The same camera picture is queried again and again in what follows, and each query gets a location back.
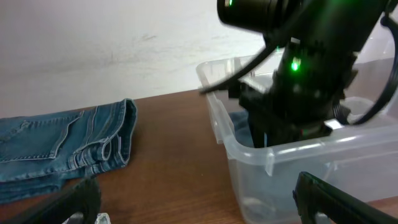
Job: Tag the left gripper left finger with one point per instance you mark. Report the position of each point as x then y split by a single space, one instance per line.
79 203

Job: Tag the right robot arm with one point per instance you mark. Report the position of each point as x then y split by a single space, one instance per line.
321 40

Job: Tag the clear plastic storage container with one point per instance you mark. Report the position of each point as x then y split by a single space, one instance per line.
359 160

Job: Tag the dark blue folded jeans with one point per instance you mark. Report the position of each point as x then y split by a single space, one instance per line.
39 153

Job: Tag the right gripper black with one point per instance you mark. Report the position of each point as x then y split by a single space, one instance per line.
295 107

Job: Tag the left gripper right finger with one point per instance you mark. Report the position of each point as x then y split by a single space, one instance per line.
313 196

